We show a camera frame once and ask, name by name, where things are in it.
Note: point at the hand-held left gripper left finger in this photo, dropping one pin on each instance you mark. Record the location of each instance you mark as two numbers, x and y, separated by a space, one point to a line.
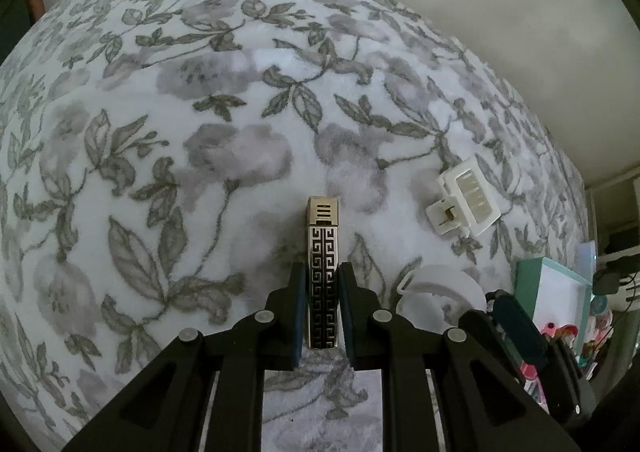
298 312

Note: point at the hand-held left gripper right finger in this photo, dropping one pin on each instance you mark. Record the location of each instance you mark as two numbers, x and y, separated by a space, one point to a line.
346 312

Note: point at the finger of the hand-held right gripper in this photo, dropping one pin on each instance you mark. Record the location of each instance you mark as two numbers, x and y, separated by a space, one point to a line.
520 332
567 382

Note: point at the black silver patterned lighter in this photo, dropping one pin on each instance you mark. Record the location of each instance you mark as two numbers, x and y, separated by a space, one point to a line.
323 272

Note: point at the white tray with teal rim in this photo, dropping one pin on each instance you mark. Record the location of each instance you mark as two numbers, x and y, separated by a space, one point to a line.
560 292

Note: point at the colourful printed packet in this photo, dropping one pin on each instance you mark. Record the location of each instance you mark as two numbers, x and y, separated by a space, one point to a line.
597 317

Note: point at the white round cup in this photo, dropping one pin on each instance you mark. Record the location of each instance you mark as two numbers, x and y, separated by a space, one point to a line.
450 277

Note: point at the white device with blue light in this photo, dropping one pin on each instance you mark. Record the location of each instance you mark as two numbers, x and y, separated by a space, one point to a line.
587 259

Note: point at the white hair claw clip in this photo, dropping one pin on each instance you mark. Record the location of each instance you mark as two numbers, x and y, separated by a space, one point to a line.
450 209

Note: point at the white shelf unit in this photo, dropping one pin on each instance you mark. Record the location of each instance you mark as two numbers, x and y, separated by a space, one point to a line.
617 212

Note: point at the grey floral blanket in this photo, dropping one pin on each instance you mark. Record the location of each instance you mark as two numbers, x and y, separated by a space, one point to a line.
150 82

